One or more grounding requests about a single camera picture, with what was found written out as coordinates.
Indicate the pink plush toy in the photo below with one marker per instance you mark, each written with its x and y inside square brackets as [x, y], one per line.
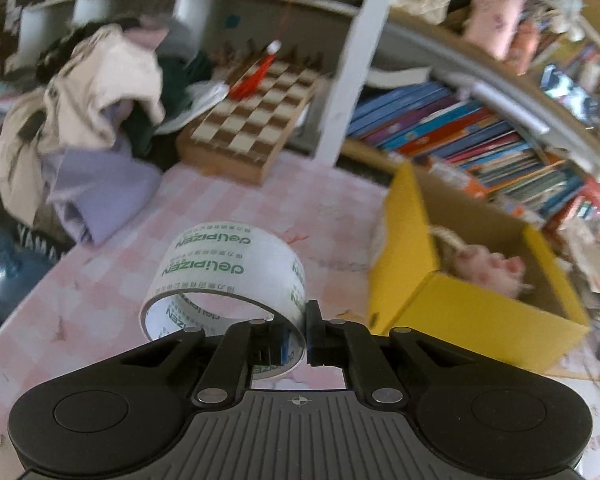
[491, 271]

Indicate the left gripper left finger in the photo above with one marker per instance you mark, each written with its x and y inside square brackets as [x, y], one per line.
[244, 346]

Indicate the blue water bottle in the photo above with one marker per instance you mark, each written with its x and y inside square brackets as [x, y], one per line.
[20, 272]

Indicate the clear packing tape roll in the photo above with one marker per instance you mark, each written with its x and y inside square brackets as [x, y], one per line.
[217, 274]

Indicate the red tassel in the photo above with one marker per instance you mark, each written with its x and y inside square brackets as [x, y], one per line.
[246, 87]

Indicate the pink tumbler bottle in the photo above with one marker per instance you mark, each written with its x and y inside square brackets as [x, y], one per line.
[492, 25]

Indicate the wooden chess board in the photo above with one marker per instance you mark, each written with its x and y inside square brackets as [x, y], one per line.
[242, 139]

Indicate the lavender folded cloth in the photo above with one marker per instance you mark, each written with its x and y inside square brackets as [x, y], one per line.
[95, 193]

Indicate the stack of papers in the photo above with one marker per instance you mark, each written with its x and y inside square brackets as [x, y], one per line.
[579, 256]

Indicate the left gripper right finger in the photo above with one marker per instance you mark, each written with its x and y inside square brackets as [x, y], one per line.
[352, 348]

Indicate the yellow cardboard box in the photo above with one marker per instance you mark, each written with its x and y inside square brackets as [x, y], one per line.
[412, 282]

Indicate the pile of clothes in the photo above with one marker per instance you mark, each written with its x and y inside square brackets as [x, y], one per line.
[115, 84]

